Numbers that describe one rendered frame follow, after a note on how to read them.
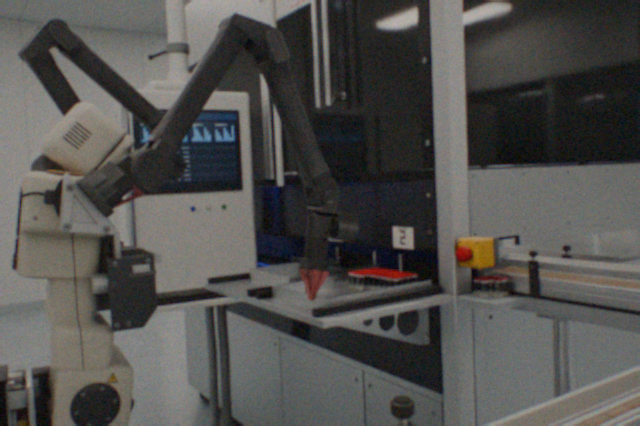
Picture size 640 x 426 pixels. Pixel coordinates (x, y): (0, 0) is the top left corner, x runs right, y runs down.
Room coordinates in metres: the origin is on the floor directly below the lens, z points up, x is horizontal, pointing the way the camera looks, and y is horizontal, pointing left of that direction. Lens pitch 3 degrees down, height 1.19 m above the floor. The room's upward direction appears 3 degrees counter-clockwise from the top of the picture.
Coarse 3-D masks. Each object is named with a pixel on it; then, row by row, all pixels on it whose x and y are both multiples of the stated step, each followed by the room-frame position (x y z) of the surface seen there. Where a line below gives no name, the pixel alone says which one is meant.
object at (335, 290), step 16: (272, 288) 1.58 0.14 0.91; (288, 288) 1.60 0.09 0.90; (304, 288) 1.63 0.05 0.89; (320, 288) 1.66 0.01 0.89; (336, 288) 1.67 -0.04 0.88; (384, 288) 1.46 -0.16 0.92; (400, 288) 1.49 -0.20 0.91; (416, 288) 1.52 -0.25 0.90; (304, 304) 1.44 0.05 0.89; (320, 304) 1.38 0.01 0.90
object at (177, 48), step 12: (168, 0) 2.24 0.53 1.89; (180, 0) 2.24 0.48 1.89; (168, 12) 2.24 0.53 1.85; (180, 12) 2.24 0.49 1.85; (168, 24) 2.25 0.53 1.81; (180, 24) 2.24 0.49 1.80; (168, 36) 2.25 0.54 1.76; (180, 36) 2.24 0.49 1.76; (168, 48) 2.24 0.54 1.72; (180, 48) 2.23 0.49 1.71; (180, 60) 2.24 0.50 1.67; (180, 72) 2.23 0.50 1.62
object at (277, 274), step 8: (280, 264) 1.98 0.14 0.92; (288, 264) 2.00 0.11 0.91; (296, 264) 2.01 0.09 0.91; (376, 264) 1.88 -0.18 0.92; (256, 272) 1.88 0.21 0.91; (264, 272) 1.83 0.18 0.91; (272, 272) 1.96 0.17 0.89; (280, 272) 1.98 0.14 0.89; (288, 272) 2.00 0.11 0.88; (296, 272) 2.00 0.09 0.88; (336, 272) 1.79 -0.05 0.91; (344, 272) 1.81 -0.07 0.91; (256, 280) 1.88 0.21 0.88; (264, 280) 1.84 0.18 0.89; (272, 280) 1.79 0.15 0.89; (280, 280) 1.75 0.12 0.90; (288, 280) 1.71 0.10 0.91; (296, 280) 1.72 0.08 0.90
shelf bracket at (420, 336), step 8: (424, 312) 1.60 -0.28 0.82; (360, 320) 1.48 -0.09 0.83; (376, 320) 1.51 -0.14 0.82; (424, 320) 1.60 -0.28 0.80; (352, 328) 1.46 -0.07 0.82; (360, 328) 1.48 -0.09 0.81; (368, 328) 1.49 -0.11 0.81; (376, 328) 1.51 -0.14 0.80; (392, 328) 1.53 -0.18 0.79; (416, 328) 1.58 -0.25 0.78; (424, 328) 1.60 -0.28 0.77; (392, 336) 1.53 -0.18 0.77; (400, 336) 1.55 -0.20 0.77; (408, 336) 1.56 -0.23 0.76; (416, 336) 1.58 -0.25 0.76; (424, 336) 1.60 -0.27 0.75
